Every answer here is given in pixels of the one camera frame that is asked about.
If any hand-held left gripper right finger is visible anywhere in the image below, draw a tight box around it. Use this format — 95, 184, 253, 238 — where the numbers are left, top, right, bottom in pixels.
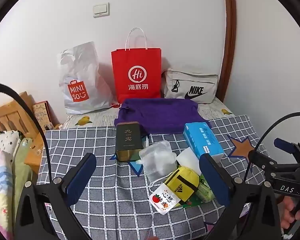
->
199, 153, 283, 240

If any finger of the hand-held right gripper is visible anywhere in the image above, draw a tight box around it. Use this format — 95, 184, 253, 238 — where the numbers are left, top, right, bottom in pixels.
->
274, 137, 300, 165
249, 149, 278, 173

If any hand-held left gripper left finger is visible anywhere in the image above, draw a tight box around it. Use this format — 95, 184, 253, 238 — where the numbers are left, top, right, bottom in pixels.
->
15, 152, 98, 240

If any green packet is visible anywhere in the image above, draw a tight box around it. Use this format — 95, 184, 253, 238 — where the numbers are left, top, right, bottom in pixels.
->
195, 174, 215, 202

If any yellow zip pouch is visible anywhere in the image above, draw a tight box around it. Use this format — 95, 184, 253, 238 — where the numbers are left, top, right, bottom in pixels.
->
164, 166, 200, 203

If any person's right hand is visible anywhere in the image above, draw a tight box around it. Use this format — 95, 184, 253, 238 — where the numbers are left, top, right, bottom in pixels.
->
282, 196, 300, 233

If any blue tissue pack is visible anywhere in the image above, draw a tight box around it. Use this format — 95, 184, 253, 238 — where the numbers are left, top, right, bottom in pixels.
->
183, 122, 225, 161

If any white sachet with fruit print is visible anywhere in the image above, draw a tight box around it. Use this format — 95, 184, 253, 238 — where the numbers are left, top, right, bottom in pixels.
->
148, 183, 181, 215

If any pale green blanket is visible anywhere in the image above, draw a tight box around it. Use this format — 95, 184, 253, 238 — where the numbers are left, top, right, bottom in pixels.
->
11, 137, 33, 205

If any clear plastic bag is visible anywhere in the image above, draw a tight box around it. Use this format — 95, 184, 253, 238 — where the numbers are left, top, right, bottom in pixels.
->
139, 140, 178, 182

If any dark tea tin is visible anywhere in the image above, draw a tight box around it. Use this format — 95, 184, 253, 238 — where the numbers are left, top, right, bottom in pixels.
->
115, 122, 143, 162

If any brown cardboard box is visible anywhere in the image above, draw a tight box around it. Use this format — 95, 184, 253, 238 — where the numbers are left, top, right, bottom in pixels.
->
32, 101, 52, 130

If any colourful quilt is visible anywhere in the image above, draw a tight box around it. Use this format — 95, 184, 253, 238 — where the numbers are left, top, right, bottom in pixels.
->
0, 146, 15, 240

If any white floral pillow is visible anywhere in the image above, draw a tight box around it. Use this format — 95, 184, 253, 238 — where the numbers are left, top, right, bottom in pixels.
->
0, 130, 20, 155

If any purple towel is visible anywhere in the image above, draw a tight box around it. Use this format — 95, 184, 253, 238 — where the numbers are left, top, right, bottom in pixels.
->
114, 98, 212, 135

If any grey canvas pouch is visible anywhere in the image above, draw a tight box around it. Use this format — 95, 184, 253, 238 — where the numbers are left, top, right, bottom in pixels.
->
163, 69, 219, 104

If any wooden bed headboard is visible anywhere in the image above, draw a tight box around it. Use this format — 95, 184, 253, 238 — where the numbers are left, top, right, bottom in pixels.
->
0, 92, 63, 175

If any white plastic shopping bag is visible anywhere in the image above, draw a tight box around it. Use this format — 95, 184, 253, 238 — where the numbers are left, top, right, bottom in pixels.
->
57, 41, 115, 115

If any red paper bag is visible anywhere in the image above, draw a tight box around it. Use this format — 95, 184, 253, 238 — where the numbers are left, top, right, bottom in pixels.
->
111, 27, 162, 103

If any black cable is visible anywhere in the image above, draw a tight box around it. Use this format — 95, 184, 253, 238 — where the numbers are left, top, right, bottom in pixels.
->
0, 81, 52, 180
241, 112, 300, 184

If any brown wooden door frame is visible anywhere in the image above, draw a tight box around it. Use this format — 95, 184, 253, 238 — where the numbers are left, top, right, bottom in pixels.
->
216, 0, 237, 103

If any white light switch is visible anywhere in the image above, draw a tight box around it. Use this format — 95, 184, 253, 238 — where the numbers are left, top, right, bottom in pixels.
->
93, 2, 110, 18

